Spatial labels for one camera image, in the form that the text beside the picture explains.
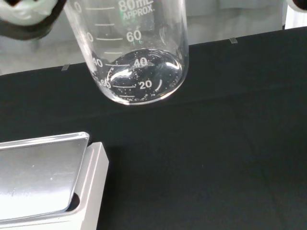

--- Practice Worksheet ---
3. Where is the white electronic balance steel pan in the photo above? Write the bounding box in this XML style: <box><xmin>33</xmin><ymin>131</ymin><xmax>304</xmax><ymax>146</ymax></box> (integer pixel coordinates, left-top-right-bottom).
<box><xmin>0</xmin><ymin>131</ymin><xmax>110</xmax><ymax>230</ymax></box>

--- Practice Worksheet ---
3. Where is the black cloth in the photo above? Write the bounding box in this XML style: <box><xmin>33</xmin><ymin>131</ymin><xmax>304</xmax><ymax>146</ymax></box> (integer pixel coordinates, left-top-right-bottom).
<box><xmin>0</xmin><ymin>25</ymin><xmax>307</xmax><ymax>230</ymax></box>

